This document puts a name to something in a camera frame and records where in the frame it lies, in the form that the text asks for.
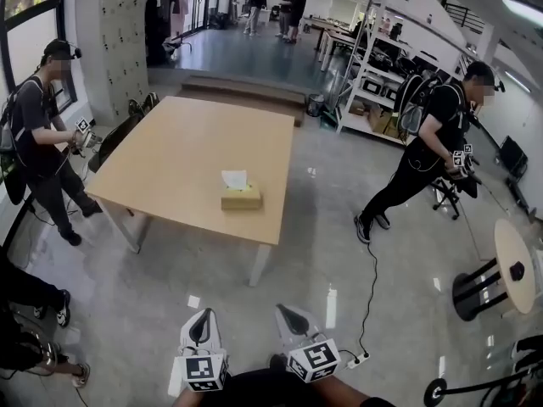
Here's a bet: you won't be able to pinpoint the white table leg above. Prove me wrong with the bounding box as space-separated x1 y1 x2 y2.
100 199 150 254
247 243 273 288

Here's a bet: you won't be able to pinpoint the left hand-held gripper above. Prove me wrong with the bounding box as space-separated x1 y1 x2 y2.
176 308 230 393

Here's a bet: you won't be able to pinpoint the brown wooden step platform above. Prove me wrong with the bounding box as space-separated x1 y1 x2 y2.
175 73 307 129

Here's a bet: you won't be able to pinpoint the white metal shelf rack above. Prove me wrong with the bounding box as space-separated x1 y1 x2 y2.
333 0 470 148

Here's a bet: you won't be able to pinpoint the person's black clothing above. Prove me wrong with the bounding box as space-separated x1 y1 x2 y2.
199 353 396 407

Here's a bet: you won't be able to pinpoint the black mesh waste bin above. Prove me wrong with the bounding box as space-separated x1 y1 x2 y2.
305 93 326 118

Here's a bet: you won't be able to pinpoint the black power cable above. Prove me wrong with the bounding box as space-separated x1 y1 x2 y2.
339 238 379 362

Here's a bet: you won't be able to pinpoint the brown cardboard tissue box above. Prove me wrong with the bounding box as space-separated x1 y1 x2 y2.
220 181 264 211

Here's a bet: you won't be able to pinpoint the white tissue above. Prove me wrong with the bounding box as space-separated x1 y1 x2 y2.
221 169 249 191

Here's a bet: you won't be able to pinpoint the black round-base stand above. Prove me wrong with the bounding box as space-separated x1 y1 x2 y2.
423 365 543 407

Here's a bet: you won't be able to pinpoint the long ceiling lamp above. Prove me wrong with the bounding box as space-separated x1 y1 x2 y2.
500 0 543 28

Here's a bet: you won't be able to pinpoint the dark brown chair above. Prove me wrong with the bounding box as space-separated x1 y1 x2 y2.
87 112 145 174

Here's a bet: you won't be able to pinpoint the white power strip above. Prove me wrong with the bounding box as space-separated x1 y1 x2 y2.
344 351 372 371

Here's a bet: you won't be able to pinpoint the black-framed window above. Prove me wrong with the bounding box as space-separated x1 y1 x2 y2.
0 0 78 116

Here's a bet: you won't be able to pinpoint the white metal locker cabinet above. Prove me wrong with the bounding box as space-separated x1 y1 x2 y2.
98 0 151 126

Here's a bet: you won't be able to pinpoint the clothes rack with garments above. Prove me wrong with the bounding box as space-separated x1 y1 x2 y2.
143 0 190 68

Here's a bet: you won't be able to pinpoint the brown cardboard boxes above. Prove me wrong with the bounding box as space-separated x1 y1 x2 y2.
348 99 409 140

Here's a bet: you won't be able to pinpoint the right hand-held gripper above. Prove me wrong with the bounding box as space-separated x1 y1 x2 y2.
275 304 342 384

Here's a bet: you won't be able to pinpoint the person's right forearm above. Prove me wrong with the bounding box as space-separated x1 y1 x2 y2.
312 374 371 407

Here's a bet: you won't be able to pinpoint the black office chair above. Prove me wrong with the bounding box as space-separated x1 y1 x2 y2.
431 175 479 221

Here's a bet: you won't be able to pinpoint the round wooden side table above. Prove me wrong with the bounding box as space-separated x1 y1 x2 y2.
451 218 537 323

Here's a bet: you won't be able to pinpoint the person's left forearm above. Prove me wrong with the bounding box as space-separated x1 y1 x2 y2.
171 388 201 407

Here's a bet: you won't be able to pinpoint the white background desks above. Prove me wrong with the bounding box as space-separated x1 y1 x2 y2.
303 14 365 72

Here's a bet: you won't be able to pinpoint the black monitor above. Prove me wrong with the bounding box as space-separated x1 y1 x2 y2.
497 135 529 178

